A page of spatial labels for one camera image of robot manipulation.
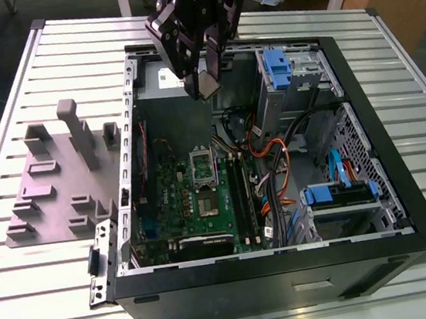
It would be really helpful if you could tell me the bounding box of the blue plastic drive latch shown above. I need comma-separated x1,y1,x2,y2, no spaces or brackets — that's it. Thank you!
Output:
261,46,295,92

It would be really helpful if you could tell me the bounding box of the green motherboard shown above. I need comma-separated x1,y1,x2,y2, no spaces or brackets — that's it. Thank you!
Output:
120,138,272,270

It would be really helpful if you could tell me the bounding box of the black looped cable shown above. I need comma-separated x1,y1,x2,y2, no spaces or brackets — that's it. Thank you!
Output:
220,104,259,147

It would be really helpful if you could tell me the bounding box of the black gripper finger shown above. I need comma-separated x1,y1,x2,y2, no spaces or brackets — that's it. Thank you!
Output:
199,0,260,80
142,0,210,104

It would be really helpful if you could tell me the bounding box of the thin wire locking lever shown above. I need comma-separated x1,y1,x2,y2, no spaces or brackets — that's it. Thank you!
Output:
210,142,225,188

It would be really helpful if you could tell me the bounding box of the red black fan wire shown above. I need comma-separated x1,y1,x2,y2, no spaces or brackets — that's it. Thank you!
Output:
136,120,155,185

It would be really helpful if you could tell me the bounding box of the grey metal drive cage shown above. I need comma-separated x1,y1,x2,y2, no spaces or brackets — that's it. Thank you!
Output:
252,37,350,137

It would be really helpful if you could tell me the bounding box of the grey power supply unit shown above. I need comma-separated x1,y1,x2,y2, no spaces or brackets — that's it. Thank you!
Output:
130,53,221,165

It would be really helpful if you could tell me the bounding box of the grey metal disk bay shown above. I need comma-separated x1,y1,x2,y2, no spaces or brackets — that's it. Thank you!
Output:
298,177,405,243

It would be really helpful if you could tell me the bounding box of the black cable bundle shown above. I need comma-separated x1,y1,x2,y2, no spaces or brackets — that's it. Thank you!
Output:
257,104,348,249

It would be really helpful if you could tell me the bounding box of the metal socket cover frame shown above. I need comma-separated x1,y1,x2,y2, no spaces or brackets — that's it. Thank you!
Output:
188,142,219,191

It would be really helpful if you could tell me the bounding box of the hard disk in blue carrier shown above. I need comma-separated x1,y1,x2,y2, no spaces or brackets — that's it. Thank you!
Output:
300,176,381,212

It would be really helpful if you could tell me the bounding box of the CPU socket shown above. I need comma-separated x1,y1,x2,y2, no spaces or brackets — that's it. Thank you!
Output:
195,189,223,219

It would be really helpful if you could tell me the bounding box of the grey plastic parts rack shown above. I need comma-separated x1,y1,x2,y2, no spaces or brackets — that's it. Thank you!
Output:
0,93,136,250

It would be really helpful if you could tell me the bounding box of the black open PC case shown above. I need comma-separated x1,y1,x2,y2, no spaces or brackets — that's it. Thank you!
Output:
58,8,426,319

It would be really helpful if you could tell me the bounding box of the orange power wire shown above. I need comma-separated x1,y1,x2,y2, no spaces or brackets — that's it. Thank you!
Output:
342,158,366,189

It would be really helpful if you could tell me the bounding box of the black RAM slot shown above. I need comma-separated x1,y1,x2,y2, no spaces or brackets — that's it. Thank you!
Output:
223,153,250,246
228,152,254,245
232,151,259,244

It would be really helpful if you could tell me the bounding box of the black graphics card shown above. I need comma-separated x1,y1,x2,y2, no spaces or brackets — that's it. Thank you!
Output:
166,229,238,263

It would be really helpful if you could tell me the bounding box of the green RAM stick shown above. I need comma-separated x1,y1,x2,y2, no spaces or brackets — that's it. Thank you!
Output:
237,151,265,244

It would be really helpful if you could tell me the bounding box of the silver CPU green edge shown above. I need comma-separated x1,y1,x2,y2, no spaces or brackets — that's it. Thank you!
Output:
194,66,225,102

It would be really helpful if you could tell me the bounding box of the orange wire bundle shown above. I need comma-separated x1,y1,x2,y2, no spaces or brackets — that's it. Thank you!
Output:
247,134,299,217

